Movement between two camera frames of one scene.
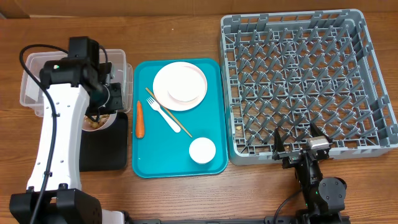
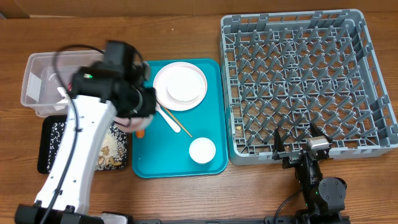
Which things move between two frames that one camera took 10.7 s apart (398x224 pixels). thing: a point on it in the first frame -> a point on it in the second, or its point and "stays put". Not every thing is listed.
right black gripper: [294, 156] stays put
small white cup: [202, 150] stays put
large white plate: [180, 86] stays put
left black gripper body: [101, 105] -> [142, 102]
